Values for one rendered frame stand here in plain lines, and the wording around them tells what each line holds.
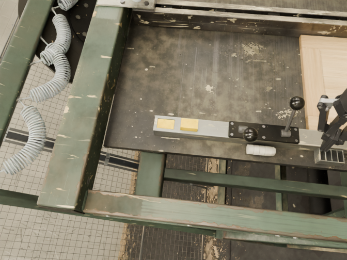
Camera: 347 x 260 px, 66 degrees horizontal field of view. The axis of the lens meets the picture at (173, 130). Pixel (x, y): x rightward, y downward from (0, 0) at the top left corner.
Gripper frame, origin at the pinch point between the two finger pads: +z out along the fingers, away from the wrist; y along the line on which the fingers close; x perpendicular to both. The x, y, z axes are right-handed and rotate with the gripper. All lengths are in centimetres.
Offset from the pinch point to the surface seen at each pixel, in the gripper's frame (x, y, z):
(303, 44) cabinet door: 40.3, -15.2, 19.4
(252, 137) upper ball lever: -5.6, -15.3, 3.0
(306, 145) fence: 4.7, -1.9, 17.5
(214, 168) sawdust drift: 43, -59, 261
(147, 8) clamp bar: 21, -64, 3
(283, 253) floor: -11, 32, 192
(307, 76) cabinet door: 28.5, -9.7, 19.5
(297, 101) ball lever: 8.9, -9.3, 4.3
